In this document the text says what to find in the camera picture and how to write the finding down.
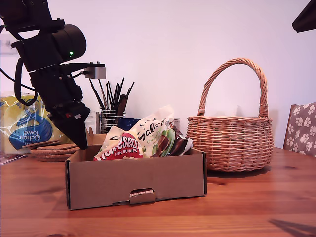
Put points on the red Maltesers mini bunnies bag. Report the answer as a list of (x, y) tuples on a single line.
[(123, 149)]

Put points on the paw print chair cover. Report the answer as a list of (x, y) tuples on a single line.
[(303, 128)]

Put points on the flat printed magazine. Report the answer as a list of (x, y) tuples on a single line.
[(11, 159)]

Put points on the round cork mat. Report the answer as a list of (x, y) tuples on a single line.
[(53, 159), (49, 152)]

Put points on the yellow blue kitchen towel pack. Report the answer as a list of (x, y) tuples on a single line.
[(22, 123)]

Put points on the small metal tin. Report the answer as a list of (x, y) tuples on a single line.
[(177, 123)]

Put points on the brown cardboard box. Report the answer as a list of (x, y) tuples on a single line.
[(135, 180)]

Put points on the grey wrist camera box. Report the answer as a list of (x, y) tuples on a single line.
[(97, 72)]

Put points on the square cork coaster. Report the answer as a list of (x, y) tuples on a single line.
[(42, 144), (64, 146)]

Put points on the small white Galaxy egg bag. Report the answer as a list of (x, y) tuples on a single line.
[(113, 134)]

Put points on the small white carton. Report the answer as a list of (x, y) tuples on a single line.
[(93, 122)]

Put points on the white wall light switch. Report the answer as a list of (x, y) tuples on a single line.
[(6, 48)]

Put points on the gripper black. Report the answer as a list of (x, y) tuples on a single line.
[(59, 86)]

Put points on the large white Galaxy egg bag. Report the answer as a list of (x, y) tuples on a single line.
[(153, 128)]

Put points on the dark blue container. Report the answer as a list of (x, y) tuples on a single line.
[(128, 123)]

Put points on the thin black stick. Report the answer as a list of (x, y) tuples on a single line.
[(130, 89), (96, 95), (119, 92), (103, 95)]

